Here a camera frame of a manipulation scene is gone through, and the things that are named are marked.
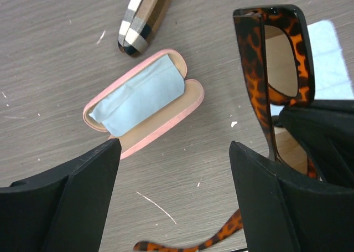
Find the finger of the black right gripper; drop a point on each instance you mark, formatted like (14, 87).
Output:
(324, 130)

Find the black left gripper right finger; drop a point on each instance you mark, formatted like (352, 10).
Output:
(290, 207)

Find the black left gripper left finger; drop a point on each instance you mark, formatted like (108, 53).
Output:
(63, 208)

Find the tortoiseshell brown sunglasses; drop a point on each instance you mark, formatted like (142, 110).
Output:
(250, 24)

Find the pink glasses case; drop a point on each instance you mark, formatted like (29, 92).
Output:
(160, 122)

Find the light blue cloth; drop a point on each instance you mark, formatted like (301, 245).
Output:
(152, 88)
(332, 81)

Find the brown striped glasses case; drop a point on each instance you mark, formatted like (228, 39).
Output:
(139, 25)

